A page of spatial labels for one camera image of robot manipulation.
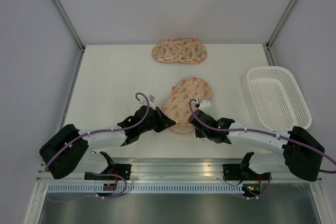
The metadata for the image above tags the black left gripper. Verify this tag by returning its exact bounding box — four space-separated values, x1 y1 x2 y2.
139 106 175 134

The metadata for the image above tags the floral mesh laundry bag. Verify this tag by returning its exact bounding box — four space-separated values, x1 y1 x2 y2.
152 38 207 64
163 77 213 134

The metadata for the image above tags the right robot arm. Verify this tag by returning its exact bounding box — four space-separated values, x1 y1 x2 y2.
188 110 325 182

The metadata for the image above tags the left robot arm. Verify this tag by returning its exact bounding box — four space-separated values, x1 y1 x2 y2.
39 105 176 179

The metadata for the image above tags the white perforated plastic basket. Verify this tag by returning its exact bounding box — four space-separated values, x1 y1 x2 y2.
240 66 312 131

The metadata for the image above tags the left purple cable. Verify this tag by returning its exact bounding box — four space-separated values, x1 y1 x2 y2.
44 92 150 174

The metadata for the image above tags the purple cable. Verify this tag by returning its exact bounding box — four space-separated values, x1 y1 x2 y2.
188 98 336 174
44 92 150 174

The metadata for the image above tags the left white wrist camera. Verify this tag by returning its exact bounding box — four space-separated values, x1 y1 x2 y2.
139 95 155 106

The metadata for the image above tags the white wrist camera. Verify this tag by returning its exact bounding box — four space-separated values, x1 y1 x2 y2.
195 100 212 110
139 95 155 106

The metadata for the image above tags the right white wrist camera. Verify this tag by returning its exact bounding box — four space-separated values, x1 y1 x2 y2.
195 100 212 110

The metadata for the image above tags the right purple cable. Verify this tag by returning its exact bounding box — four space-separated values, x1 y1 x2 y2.
188 98 336 174

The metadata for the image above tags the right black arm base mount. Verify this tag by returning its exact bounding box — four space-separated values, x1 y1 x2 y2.
222 152 269 182

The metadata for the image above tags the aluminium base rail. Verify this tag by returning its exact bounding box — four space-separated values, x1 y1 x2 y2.
36 158 310 184

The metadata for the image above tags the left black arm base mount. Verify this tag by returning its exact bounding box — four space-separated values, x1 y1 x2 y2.
84 152 132 180

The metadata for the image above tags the left aluminium frame post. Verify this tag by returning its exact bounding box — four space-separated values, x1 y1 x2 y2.
51 0 85 52

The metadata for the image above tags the aluminium frame post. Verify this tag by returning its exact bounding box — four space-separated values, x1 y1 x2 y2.
265 0 298 50
51 0 85 52

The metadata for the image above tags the white slotted cable duct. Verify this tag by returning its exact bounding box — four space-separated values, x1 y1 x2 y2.
47 183 244 194

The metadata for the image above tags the right aluminium frame post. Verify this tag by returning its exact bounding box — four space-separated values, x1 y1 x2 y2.
265 0 298 50

